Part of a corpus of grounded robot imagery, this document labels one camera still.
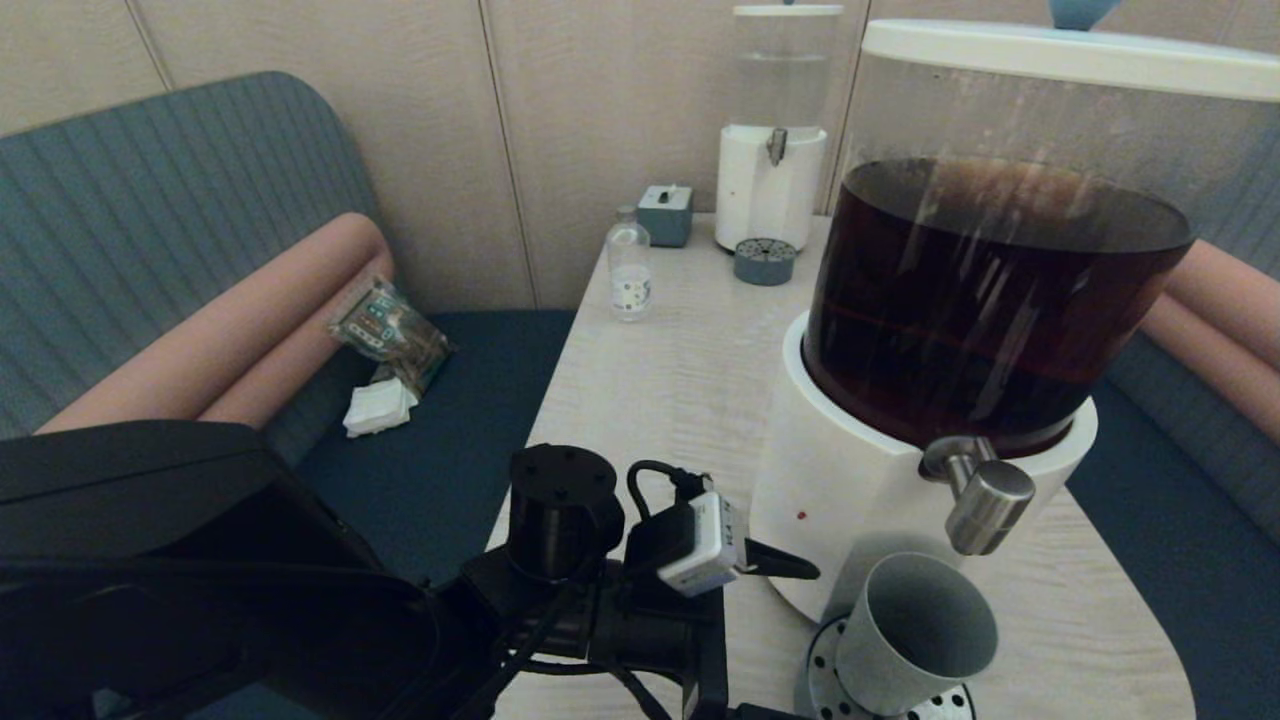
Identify grey plastic cup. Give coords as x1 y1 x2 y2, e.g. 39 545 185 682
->
835 552 999 717

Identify large dark tea dispenser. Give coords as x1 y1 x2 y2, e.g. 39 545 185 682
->
748 45 1280 623

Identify large steel dispenser tap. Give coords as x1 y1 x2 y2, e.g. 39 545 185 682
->
920 435 1037 557

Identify large perforated steel drip tray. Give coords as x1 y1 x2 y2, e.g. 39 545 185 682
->
797 615 977 720

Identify small perforated drip tray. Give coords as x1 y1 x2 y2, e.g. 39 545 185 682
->
733 238 798 287

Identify dark blue seat cushion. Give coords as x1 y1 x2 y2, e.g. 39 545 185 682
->
265 310 581 591
1060 375 1280 720

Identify clear plastic bottle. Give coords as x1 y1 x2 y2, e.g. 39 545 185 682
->
607 205 654 322

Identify white folded napkins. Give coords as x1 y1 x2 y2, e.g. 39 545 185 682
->
343 376 421 438

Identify small clear water dispenser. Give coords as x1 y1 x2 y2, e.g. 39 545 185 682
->
714 15 844 254

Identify grey-blue square box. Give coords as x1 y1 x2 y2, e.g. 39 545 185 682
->
637 184 695 248

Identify clear snack packet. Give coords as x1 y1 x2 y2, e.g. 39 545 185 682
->
328 275 456 394

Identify pink bolster cushion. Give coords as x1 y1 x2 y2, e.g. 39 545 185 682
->
1160 238 1280 376
198 253 396 429
35 211 393 436
1138 292 1280 446

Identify small white dispenser lid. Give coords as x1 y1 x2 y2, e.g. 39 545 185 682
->
733 0 844 20

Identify large white dispenser lid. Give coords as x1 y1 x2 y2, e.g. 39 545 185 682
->
862 0 1280 103

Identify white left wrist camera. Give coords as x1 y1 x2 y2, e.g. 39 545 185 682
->
657 490 747 599

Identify black braided cable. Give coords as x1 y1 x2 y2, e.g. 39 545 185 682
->
450 575 671 720

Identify black camera cable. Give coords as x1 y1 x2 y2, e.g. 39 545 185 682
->
627 460 713 523

